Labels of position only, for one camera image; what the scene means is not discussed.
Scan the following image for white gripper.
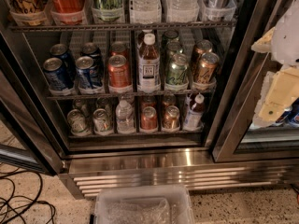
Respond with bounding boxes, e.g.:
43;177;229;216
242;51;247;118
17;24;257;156
251;0;299;128

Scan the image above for orange lacroix can top shelf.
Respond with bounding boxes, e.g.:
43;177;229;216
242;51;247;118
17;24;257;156
2;0;50;26

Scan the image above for iced tea bottle front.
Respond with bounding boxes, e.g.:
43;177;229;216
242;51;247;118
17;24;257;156
138;33;161;92

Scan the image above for orange soda can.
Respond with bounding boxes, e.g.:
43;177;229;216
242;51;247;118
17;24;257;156
107;55;133;93
109;41;129;59

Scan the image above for clear plastic bin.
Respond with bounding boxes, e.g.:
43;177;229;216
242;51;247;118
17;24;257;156
93;185;195;224

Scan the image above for copper lacroix can front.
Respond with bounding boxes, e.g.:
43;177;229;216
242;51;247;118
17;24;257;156
192;52;219;89

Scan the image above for silver can bottom far left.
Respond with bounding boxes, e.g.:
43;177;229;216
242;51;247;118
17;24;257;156
67;109;91;136

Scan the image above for iced tea bottle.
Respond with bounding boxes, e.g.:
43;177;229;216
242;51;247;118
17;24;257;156
138;33;161;92
136;30;153;49

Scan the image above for right fridge door frame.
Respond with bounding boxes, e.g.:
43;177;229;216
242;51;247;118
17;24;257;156
206;0;299;163

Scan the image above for blue pepsi can back left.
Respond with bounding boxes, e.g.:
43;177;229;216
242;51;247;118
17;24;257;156
50;44;76;80

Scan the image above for copper can bottom front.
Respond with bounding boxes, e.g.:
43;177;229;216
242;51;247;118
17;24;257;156
163;105;180;132

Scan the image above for blue can right compartment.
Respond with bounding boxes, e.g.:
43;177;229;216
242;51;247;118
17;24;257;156
275;99;299;128

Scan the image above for copper lacroix can back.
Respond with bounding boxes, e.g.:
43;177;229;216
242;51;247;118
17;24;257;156
191;39;213;70

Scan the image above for blue pepsi can back right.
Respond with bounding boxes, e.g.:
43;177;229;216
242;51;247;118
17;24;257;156
80;42;104;76

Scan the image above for wire shelf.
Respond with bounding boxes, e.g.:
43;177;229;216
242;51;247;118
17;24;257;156
8;20;236;33
47;88;216;101

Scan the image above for orange soda can back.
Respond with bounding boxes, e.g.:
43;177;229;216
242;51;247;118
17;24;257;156
109;41;129;59

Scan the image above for black cables on floor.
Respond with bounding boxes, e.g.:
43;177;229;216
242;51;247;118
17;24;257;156
0;161;57;224

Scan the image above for copper lacroix can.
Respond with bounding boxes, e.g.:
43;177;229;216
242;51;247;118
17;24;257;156
192;52;219;89
191;39;213;70

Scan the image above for blue pepsi can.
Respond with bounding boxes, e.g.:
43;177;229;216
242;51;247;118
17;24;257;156
76;56;104;94
43;58;74;96
80;42;104;76
50;44;76;80

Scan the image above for orange can bottom front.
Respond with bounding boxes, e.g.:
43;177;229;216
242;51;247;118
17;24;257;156
140;106;158;133

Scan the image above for tea bottle bottom shelf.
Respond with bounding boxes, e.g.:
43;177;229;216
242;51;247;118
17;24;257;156
183;93;205;131

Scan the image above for middle wire shelf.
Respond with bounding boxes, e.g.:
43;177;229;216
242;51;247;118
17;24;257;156
47;88;216;101

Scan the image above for orange soda can front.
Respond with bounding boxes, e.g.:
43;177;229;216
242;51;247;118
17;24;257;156
107;55;133;93

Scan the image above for green lacroix can back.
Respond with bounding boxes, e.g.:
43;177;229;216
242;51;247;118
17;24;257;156
162;29;179;48

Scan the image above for green lacroix can top shelf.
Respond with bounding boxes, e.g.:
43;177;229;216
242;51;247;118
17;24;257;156
93;0;123;22

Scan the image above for blue pepsi can front right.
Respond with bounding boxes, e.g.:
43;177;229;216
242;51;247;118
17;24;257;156
76;56;104;94

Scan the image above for top wire shelf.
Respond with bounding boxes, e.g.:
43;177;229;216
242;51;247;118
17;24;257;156
8;20;236;33

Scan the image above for green lacroix can middle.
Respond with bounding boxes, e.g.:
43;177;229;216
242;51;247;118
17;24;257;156
166;40;183;62

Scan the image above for iced tea bottle back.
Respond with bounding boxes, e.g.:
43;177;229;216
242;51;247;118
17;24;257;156
136;30;153;49

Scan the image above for red coca cola can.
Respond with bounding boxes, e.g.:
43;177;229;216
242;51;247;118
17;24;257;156
52;0;85;25

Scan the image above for green lacroix can front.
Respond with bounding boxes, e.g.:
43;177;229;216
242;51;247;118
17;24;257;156
165;53;189;91

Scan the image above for clear water bottle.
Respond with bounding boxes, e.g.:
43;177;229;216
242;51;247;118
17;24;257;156
163;0;199;22
129;0;162;24

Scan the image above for blue pepsi can front left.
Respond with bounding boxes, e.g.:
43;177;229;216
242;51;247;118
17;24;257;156
43;58;74;96

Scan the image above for clear water bottle left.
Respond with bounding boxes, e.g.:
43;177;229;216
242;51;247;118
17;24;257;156
129;0;162;24

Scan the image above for open fridge glass door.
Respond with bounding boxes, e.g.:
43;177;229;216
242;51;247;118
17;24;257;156
0;35;64;175

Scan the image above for stainless fridge base grille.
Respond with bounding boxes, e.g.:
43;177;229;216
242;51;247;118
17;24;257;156
59;148;299;199

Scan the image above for clear water bottle right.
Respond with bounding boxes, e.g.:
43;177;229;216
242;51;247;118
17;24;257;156
163;0;199;22

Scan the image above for small water bottle bottom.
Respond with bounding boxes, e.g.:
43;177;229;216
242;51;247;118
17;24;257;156
116;100;135;134

